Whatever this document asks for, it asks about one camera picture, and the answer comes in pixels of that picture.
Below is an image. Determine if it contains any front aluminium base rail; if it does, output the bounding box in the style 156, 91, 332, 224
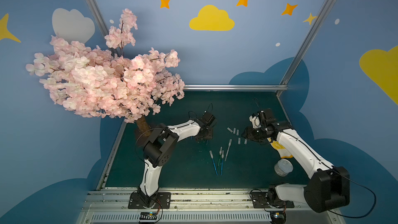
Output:
77, 187, 345, 224

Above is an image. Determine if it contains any left slanted aluminium frame post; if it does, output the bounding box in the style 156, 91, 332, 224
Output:
85, 0, 108, 36

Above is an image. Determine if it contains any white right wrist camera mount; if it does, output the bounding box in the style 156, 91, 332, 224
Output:
249, 115, 261, 129

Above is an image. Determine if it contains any right slanted aluminium frame post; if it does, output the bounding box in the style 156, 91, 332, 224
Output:
276, 0, 337, 98

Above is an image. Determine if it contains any horizontal aluminium frame rail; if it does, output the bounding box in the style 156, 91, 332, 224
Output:
184, 85, 288, 92

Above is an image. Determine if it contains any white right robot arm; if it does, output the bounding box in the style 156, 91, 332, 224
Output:
242, 109, 350, 213

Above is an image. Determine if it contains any left green circuit board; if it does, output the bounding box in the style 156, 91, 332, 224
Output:
138, 212, 160, 223

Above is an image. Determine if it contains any yellow work glove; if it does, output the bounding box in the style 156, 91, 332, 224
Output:
271, 141, 293, 159

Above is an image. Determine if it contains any right round green circuit board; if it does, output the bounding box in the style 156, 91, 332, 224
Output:
269, 212, 286, 224

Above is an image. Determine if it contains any slanted aluminium frame post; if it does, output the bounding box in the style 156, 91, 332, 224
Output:
85, 0, 108, 36
276, 0, 337, 98

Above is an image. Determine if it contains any lower blue carving knife capped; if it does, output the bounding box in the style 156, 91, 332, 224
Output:
220, 150, 224, 175

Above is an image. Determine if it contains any pink artificial blossom tree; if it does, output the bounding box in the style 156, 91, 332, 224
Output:
25, 9, 184, 131

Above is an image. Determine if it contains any dark square tree base plate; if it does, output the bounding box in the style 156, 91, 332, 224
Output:
135, 124, 155, 147

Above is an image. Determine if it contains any short blue carving knife capped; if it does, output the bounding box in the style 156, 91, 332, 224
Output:
209, 150, 218, 175

